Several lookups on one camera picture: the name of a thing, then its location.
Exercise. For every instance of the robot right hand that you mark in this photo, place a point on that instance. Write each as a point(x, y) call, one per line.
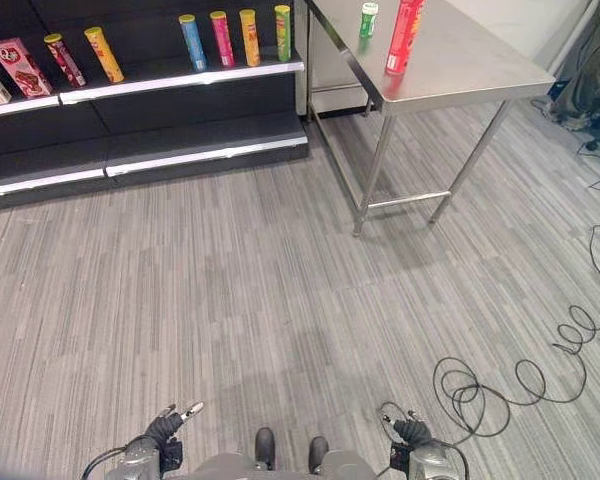
point(411, 429)

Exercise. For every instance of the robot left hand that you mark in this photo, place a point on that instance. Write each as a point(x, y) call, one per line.
point(164, 425)

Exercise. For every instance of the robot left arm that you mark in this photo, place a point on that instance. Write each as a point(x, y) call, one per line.
point(130, 457)

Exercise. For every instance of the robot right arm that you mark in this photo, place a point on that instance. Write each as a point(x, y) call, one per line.
point(427, 461)

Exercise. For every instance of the robot body with feet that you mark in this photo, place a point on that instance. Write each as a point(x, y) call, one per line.
point(290, 457)

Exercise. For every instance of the black store shelf unit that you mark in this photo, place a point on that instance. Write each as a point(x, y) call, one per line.
point(130, 120)

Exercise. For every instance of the stainless steel table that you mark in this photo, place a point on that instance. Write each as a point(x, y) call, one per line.
point(430, 70)

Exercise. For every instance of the orange-yellow chips can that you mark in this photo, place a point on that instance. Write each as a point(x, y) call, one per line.
point(105, 55)

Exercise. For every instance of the dark red chips can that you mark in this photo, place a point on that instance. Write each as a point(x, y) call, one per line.
point(65, 60)

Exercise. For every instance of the blue chips can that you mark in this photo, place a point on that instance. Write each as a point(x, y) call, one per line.
point(193, 43)

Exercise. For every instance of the pink cookie box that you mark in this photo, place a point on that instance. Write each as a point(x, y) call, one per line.
point(21, 68)

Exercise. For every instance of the dark chair with clutter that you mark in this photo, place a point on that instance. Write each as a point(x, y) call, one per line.
point(587, 85)

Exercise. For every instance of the pink chips can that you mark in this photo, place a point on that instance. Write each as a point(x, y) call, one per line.
point(222, 39)

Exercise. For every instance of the tall red chips can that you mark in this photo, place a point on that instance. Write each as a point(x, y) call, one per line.
point(405, 36)

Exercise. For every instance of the yellow chips can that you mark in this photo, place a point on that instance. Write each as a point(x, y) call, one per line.
point(250, 38)

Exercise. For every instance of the green chips can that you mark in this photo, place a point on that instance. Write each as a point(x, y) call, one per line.
point(282, 33)

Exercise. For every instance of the small green bottle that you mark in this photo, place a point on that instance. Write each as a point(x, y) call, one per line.
point(368, 20)

